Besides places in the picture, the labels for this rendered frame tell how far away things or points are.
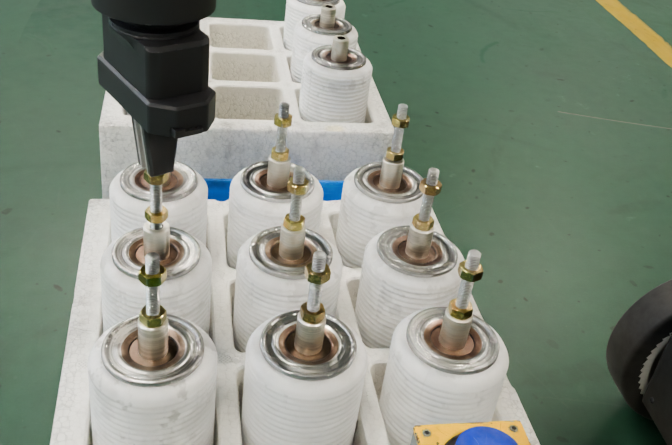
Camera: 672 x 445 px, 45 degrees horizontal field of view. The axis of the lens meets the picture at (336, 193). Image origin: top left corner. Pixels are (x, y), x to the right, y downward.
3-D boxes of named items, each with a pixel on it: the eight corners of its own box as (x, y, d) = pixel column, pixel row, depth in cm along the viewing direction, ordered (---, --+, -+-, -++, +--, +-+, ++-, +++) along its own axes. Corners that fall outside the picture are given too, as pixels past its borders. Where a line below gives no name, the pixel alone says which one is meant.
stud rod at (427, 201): (424, 237, 75) (439, 168, 71) (424, 243, 74) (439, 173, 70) (414, 235, 75) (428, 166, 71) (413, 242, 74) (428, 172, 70)
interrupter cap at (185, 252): (100, 278, 68) (100, 271, 67) (124, 226, 74) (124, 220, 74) (191, 289, 68) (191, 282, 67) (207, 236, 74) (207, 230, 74)
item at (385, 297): (434, 364, 89) (467, 231, 79) (432, 432, 81) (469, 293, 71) (347, 350, 89) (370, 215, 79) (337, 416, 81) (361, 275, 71)
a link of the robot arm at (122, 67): (66, 77, 64) (55, -76, 58) (177, 58, 69) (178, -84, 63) (135, 150, 56) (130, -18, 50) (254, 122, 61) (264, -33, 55)
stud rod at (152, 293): (147, 341, 60) (145, 260, 56) (145, 332, 60) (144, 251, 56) (160, 339, 60) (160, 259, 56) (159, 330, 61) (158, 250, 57)
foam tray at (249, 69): (338, 115, 152) (350, 24, 142) (378, 239, 119) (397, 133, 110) (123, 108, 144) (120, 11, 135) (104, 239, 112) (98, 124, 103)
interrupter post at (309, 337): (288, 354, 63) (292, 321, 61) (298, 334, 65) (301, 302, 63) (318, 362, 62) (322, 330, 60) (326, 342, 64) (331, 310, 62)
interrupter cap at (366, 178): (344, 168, 87) (345, 163, 87) (410, 165, 89) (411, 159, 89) (366, 208, 81) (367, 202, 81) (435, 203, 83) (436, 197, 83)
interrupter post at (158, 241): (139, 263, 70) (138, 232, 68) (146, 246, 72) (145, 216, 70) (167, 266, 70) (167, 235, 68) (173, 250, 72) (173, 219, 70)
